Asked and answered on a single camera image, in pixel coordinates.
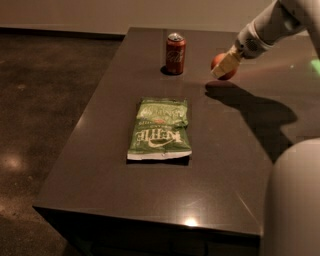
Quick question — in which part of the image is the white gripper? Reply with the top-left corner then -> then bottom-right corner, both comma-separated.
210,20 -> 274,80

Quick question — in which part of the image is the red apple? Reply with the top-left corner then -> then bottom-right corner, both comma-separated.
210,52 -> 238,81

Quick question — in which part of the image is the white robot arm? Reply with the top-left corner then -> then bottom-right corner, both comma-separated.
211,0 -> 320,256

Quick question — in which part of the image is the red coke can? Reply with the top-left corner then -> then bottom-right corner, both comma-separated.
166,33 -> 186,75

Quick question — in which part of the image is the green kettle chips bag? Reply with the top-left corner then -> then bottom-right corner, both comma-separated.
127,98 -> 192,161

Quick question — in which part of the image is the dark cabinet base under table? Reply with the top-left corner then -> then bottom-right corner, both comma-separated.
35,206 -> 260,256

